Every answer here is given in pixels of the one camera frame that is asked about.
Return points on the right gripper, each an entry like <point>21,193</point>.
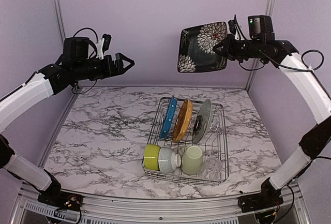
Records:
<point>227,50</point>

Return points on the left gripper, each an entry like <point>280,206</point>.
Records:
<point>109,70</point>

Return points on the black floral square plate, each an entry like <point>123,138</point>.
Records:
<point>196,44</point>

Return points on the grey-blue round plate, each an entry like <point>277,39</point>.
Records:
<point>202,122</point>

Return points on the yellow dotted plate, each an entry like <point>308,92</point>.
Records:
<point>183,122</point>

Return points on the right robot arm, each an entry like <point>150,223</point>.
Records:
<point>311,96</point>

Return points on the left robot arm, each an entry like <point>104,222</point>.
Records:
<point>49,81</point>

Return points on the blue dotted plate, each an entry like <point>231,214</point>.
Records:
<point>167,121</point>

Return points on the lime green bowl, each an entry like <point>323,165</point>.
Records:
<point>151,157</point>

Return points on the white striped bowl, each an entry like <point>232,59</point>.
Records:
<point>168,160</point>

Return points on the pale green mug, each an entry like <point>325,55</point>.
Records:
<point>191,159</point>

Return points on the clear glass cup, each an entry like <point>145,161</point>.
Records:
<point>211,169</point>

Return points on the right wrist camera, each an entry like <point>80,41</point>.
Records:
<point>234,28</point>

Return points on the right aluminium frame post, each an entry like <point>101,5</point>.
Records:
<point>263,26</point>

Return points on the aluminium frame post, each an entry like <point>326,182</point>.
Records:
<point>263,26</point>
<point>59,20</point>

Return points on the wire dish rack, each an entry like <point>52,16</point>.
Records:
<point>213,144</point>

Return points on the left aluminium frame post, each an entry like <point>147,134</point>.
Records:
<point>59,20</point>

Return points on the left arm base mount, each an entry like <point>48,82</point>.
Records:
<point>62,200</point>

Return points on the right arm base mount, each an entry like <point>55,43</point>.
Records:
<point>256,202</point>

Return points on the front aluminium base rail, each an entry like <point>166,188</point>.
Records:
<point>105,209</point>

